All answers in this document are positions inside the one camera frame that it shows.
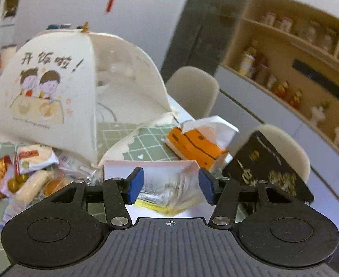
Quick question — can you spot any white cabinet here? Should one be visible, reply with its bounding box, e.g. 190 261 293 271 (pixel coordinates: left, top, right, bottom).
215 63 339 238

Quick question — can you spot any cream fabric food cover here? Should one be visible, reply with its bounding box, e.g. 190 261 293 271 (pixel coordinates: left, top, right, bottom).
0 22 178 168

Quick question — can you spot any wall calendar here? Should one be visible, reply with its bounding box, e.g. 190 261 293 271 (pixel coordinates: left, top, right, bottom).
0 0 22 27

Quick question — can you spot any wooden wall shelf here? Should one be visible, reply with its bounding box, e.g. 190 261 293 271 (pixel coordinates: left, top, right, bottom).
221 0 339 171

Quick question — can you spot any orange tissue pack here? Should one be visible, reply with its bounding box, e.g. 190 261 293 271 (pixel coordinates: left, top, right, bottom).
165 115 240 171

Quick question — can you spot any green checked table mat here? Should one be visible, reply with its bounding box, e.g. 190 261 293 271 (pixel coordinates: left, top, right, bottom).
0 120 189 277

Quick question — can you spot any black box gold print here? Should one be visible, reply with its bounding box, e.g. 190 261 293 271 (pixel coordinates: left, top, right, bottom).
222 131 315 206

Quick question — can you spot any dark grey door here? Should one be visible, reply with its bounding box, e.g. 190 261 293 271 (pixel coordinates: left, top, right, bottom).
160 0 252 82

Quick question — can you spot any glass jar red lid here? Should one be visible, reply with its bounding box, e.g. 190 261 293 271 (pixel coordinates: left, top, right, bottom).
261 11 277 26
278 17 293 33

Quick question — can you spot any clear glass jar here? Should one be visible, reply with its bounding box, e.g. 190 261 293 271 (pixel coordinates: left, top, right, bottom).
305 20 318 43
320 28 336 51

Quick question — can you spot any beige chair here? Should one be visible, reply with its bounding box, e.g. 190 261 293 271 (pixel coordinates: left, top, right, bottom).
238 124 311 186
165 66 220 121

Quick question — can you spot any black rectangular bar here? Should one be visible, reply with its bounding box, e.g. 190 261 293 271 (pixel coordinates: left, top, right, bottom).
292 58 339 99

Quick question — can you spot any dark glass jar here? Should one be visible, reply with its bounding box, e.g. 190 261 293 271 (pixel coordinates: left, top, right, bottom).
254 55 270 86

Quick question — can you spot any green olive snack packet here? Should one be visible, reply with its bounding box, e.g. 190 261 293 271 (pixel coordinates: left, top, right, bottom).
0 170 32 197

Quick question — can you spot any white rice cracker packet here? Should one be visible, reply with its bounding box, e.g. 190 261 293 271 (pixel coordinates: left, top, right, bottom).
15 144 60 175

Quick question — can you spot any small white figurine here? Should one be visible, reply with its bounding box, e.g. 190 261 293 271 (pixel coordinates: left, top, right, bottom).
309 102 329 126

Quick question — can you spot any pink cardboard box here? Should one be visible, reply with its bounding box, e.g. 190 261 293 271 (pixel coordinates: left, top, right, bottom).
102 159 208 216

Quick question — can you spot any long bread roll packet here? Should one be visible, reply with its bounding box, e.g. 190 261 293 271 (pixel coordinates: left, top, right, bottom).
14 170 54 206

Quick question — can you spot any orange bread packet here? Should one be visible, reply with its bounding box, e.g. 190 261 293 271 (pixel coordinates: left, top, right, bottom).
42 176 73 197

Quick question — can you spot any yellow bottle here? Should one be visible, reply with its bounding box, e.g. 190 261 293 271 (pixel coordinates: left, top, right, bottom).
239 47 257 77

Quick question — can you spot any yellow printed snack packet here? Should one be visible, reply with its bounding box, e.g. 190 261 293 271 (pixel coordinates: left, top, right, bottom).
134 175 206 216

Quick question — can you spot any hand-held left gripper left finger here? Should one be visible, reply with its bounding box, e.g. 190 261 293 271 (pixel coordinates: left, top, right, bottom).
47 167 145 228

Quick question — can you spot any red gold packet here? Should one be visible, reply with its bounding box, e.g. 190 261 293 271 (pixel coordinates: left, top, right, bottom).
289 89 303 109
274 80 290 99

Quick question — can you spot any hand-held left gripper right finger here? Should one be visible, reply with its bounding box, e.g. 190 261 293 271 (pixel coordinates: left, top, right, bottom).
198 167 295 228

